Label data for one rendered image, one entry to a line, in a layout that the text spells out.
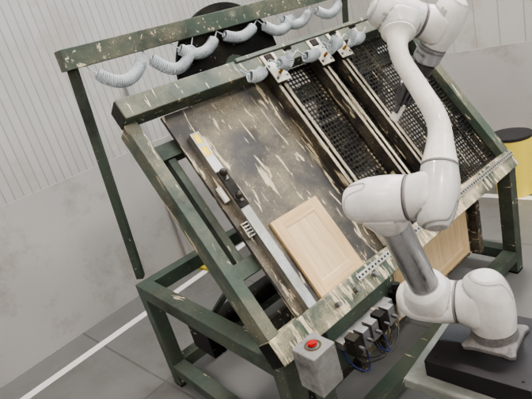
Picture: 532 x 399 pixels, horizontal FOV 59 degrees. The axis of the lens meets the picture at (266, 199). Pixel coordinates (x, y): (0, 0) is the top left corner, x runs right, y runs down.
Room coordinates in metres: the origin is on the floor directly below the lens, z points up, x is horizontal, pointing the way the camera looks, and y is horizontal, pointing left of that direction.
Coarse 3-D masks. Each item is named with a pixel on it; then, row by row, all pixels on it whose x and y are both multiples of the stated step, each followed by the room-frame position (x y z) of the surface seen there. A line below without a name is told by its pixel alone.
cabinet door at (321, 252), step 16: (304, 208) 2.12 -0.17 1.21; (320, 208) 2.14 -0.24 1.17; (272, 224) 2.00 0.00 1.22; (288, 224) 2.03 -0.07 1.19; (304, 224) 2.06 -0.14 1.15; (320, 224) 2.09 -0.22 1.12; (288, 240) 1.97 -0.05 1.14; (304, 240) 2.00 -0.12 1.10; (320, 240) 2.03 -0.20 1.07; (336, 240) 2.05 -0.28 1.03; (304, 256) 1.94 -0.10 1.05; (320, 256) 1.96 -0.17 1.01; (336, 256) 1.99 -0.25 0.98; (352, 256) 2.01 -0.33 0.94; (304, 272) 1.89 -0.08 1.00; (320, 272) 1.91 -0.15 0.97; (336, 272) 1.93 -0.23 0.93; (352, 272) 1.96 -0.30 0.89; (320, 288) 1.85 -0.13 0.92
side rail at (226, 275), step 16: (128, 128) 2.08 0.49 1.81; (128, 144) 2.11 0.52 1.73; (144, 144) 2.05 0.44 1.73; (144, 160) 2.03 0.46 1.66; (160, 160) 2.02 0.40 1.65; (160, 176) 1.97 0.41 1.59; (160, 192) 1.99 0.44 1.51; (176, 192) 1.93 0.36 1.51; (176, 208) 1.92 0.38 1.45; (192, 208) 1.91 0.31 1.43; (192, 224) 1.85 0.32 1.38; (192, 240) 1.87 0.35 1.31; (208, 240) 1.83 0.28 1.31; (208, 256) 1.80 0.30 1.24; (224, 256) 1.79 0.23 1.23; (224, 272) 1.75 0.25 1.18; (224, 288) 1.77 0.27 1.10; (240, 288) 1.72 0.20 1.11; (240, 304) 1.70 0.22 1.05; (256, 304) 1.69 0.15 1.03; (256, 320) 1.64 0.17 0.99; (256, 336) 1.66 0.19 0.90; (272, 336) 1.61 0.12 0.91
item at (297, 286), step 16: (192, 144) 2.17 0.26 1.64; (208, 160) 2.11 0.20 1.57; (240, 208) 1.99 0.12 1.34; (256, 224) 1.96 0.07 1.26; (256, 240) 1.94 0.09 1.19; (272, 240) 1.93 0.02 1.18; (272, 256) 1.87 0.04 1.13; (288, 272) 1.84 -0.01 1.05; (304, 288) 1.81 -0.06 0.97; (304, 304) 1.77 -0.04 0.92
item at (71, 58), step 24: (264, 0) 3.21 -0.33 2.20; (288, 0) 3.33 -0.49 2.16; (312, 0) 3.46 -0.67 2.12; (168, 24) 2.78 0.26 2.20; (192, 24) 2.87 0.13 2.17; (216, 24) 2.96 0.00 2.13; (72, 48) 2.45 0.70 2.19; (96, 48) 2.52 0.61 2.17; (120, 48) 2.59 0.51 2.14; (144, 48) 2.67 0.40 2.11; (72, 72) 2.46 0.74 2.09; (96, 144) 2.51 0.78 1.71; (120, 216) 2.58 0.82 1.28; (216, 312) 2.15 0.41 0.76
